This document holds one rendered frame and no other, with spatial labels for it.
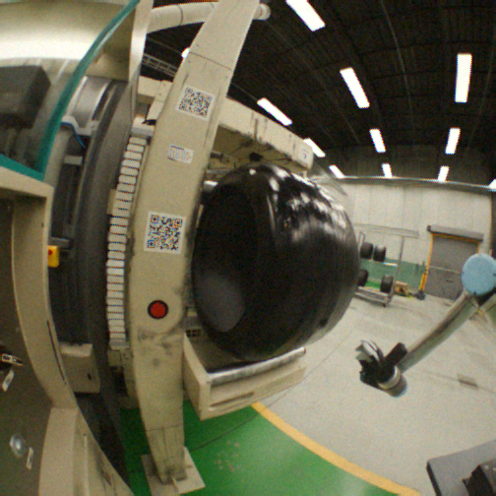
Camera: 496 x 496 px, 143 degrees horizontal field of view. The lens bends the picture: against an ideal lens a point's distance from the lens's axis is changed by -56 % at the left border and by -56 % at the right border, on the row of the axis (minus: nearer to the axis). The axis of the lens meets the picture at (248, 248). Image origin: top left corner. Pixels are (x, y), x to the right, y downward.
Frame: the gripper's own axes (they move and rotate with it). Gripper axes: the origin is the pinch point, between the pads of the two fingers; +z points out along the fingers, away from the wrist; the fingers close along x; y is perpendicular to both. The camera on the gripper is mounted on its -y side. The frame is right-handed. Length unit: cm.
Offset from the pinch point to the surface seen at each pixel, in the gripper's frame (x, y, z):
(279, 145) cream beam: 46, -18, 68
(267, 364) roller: -12.2, 20.1, 18.7
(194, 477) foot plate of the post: -51, 94, -19
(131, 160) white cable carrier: -19, 0, 72
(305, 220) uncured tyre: -10.5, -11.7, 40.8
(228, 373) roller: -20.5, 22.0, 26.6
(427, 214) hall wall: 948, -361, -482
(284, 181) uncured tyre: -5, -13, 49
